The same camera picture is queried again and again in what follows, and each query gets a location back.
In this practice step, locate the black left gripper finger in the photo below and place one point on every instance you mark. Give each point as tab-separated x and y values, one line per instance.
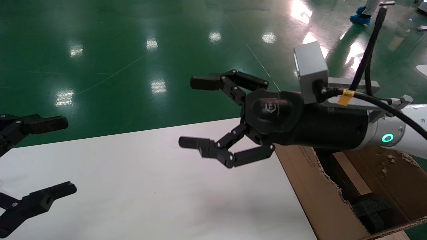
36	201
46	124

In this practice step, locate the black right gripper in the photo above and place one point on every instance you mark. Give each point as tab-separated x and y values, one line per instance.
277	116

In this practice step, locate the small brown cardboard box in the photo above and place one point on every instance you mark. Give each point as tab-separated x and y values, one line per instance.
353	175

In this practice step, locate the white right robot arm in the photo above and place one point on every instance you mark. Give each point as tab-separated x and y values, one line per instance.
412	143

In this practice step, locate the big brown cardboard box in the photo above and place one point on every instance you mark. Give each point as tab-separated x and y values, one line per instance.
307	193

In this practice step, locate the blue shoe cover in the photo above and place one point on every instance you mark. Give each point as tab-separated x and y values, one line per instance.
360	20
361	10

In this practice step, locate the black foam block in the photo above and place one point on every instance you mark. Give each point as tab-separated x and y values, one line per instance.
372	213

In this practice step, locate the grey trouser leg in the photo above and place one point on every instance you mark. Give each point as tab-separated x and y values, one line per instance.
371	7

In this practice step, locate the grey bar on floor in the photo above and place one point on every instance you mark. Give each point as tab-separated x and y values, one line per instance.
389	3

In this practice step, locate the white rounded panel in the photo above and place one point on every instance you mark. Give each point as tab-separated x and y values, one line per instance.
422	70

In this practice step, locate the small white floor object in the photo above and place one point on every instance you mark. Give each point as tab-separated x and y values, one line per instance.
422	28

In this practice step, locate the white machine base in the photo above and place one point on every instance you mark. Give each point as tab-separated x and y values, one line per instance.
423	6

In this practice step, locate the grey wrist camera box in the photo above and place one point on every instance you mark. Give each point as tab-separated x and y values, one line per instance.
312	70

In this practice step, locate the grey camera mounting bracket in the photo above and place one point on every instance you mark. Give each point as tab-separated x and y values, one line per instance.
347	82

